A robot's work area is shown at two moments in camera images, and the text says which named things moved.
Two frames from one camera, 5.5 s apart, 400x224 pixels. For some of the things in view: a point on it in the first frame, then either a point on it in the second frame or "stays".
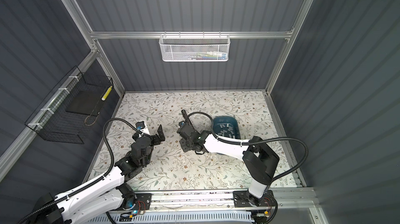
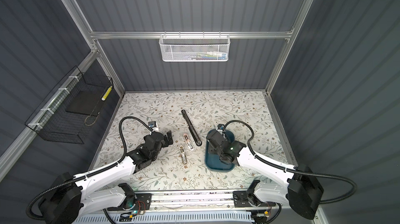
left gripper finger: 155,140 → 170,138
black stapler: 186,119 stays
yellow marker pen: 107,93 stays
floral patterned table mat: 248,113 stays
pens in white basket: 209,56 stays
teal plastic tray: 226,126 → 212,162
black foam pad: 86,102 stays
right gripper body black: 185,146 → 211,149
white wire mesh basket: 195,47 stays
